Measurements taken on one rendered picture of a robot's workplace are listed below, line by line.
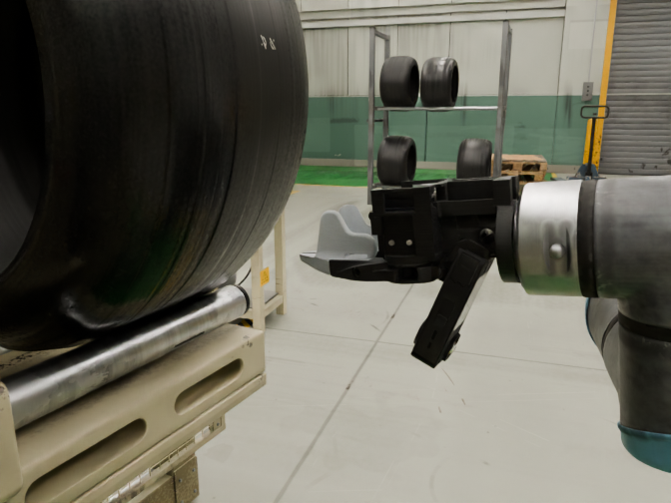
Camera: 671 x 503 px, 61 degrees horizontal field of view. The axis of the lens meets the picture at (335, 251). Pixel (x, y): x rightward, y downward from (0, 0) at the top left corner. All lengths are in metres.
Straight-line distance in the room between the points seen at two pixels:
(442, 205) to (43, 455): 0.39
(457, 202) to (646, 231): 0.14
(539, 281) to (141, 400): 0.40
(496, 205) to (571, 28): 11.03
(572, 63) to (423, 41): 2.72
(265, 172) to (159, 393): 0.25
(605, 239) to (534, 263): 0.05
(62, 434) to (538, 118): 11.03
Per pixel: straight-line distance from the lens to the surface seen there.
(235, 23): 0.53
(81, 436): 0.58
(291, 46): 0.60
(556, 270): 0.44
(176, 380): 0.65
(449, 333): 0.50
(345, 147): 11.89
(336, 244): 0.52
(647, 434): 0.49
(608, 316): 0.58
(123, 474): 0.63
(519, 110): 11.36
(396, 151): 5.84
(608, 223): 0.43
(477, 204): 0.47
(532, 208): 0.44
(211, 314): 0.70
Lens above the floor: 1.15
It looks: 14 degrees down
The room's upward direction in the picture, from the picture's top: straight up
